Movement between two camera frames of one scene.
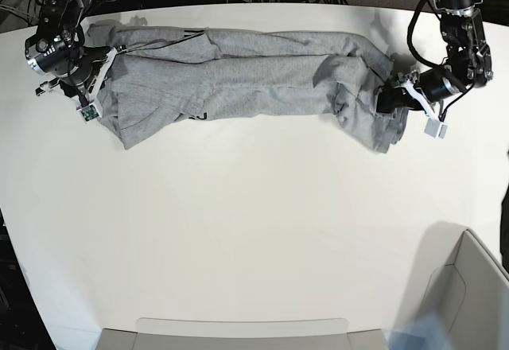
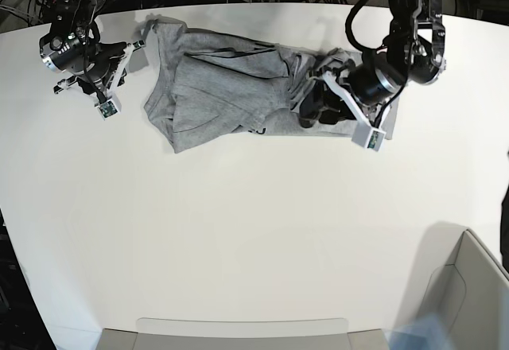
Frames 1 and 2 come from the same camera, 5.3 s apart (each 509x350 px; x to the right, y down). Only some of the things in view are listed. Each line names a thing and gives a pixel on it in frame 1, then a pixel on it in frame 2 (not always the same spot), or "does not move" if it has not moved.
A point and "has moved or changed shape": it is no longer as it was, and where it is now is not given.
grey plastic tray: (191, 333) does not move
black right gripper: (436, 83) → (372, 84)
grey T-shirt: (167, 84) has moved or changed shape
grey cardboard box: (470, 295) does not move
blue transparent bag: (429, 332) does not move
